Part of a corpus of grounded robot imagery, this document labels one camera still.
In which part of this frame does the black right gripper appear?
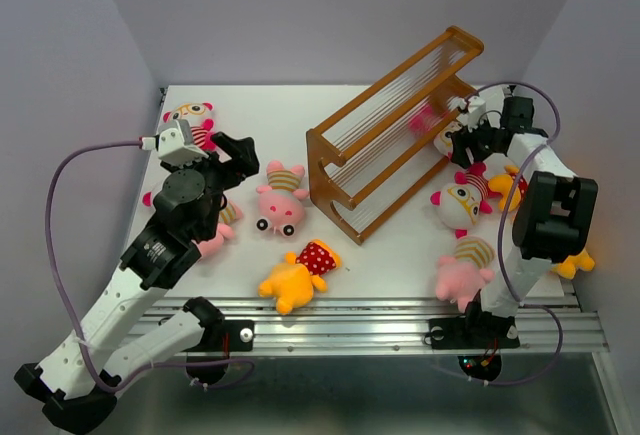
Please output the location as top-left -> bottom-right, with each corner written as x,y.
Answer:
448,110 -> 501,168

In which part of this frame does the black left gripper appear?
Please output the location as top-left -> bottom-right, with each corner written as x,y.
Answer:
162,132 -> 260,241

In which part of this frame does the white glasses plush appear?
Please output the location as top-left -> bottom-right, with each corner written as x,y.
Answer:
430,162 -> 500,239
142,182 -> 163,208
162,102 -> 216,151
408,105 -> 463,159

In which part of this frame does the yellow bear plush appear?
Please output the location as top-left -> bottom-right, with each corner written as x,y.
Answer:
551,249 -> 595,280
258,239 -> 342,316
488,165 -> 528,212

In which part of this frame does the pink plush with wheels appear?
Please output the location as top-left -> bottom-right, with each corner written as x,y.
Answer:
256,160 -> 309,237

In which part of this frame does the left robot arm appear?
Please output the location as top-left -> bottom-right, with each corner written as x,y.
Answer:
14,127 -> 260,434

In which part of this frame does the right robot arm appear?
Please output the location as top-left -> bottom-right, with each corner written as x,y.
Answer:
452,96 -> 598,346

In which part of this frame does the pink plush under left arm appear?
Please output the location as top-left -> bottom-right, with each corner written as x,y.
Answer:
197,199 -> 244,259

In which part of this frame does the wooden toy shelf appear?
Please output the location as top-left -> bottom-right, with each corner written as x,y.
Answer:
306,26 -> 484,244

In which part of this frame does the pink plush, front right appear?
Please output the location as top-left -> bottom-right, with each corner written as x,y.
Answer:
435,236 -> 495,313

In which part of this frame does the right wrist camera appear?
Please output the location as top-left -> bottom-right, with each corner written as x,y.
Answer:
455,96 -> 486,128

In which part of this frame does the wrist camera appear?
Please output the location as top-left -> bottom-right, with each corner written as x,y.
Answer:
455,96 -> 486,128
140,120 -> 208,167

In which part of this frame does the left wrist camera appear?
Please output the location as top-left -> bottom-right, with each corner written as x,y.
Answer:
140,120 -> 208,167

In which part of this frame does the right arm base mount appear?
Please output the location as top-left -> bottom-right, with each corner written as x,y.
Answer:
425,313 -> 520,382

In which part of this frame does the aluminium rail frame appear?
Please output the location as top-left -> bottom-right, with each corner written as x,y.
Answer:
114,294 -> 612,356

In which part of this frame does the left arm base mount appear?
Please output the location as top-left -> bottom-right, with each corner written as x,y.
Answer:
185,319 -> 255,391

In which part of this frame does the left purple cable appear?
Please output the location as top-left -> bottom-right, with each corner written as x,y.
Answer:
45,138 -> 255,395

